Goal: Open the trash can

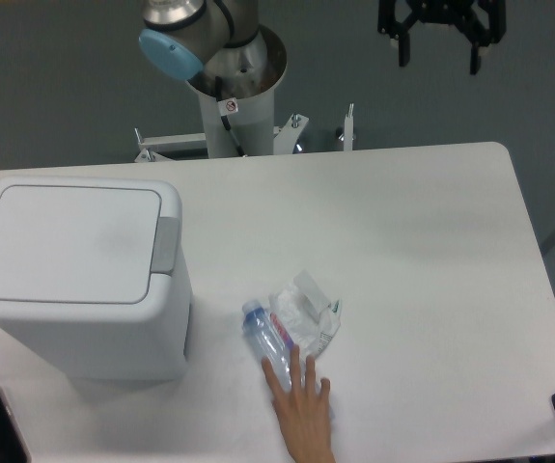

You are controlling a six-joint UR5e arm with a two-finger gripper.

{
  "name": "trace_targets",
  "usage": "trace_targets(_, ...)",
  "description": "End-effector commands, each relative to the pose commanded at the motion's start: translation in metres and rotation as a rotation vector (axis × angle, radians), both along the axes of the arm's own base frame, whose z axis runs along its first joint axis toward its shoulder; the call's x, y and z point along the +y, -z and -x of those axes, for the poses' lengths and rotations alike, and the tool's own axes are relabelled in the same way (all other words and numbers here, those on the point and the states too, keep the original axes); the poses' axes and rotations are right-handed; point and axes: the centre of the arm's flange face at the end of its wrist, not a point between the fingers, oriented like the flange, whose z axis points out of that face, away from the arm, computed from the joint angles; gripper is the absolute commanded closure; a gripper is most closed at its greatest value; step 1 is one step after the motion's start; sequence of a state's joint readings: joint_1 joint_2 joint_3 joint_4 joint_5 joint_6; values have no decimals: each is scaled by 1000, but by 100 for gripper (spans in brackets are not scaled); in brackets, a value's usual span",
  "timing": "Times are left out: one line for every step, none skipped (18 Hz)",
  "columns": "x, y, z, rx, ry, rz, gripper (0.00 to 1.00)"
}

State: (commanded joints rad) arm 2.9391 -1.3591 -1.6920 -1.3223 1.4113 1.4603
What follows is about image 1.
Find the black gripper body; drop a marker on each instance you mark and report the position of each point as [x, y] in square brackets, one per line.
[481, 22]

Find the clear plastic water bottle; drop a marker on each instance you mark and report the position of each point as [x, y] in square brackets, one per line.
[265, 341]

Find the white plastic trash can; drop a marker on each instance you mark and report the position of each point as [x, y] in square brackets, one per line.
[141, 341]

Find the white trash can lid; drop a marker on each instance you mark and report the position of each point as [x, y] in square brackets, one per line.
[76, 244]

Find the bare human hand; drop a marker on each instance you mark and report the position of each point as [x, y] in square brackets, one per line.
[303, 412]

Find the crumpled white plastic wrapper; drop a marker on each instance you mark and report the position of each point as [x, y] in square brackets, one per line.
[304, 315]

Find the grey lid push button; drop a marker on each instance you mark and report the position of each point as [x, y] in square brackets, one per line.
[165, 246]

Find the white metal frame bracket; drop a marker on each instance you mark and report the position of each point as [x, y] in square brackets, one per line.
[229, 134]

